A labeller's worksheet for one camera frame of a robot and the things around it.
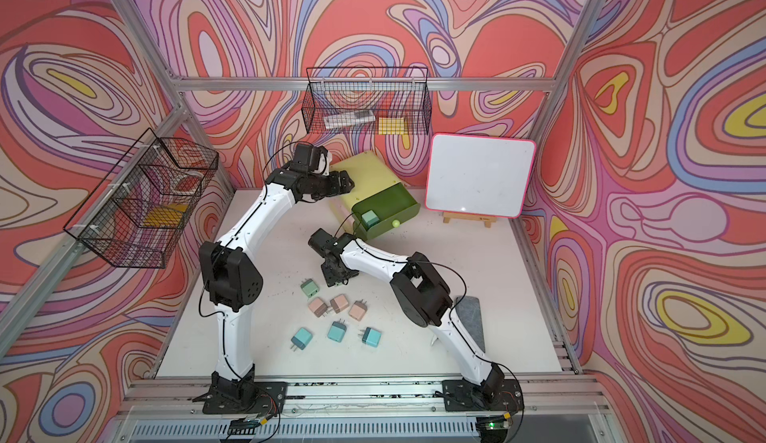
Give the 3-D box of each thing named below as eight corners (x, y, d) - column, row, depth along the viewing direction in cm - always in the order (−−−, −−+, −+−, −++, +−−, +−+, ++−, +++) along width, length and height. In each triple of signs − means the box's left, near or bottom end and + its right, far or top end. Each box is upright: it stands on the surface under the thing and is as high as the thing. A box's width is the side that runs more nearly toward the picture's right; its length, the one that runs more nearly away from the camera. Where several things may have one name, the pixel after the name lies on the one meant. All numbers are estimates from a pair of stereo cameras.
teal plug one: (288, 347, 84) (286, 344, 82) (302, 328, 87) (300, 325, 85) (300, 355, 82) (298, 352, 81) (313, 335, 86) (312, 332, 84)
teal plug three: (357, 341, 85) (356, 338, 83) (363, 327, 87) (362, 324, 85) (376, 348, 83) (376, 345, 81) (381, 334, 86) (381, 331, 84)
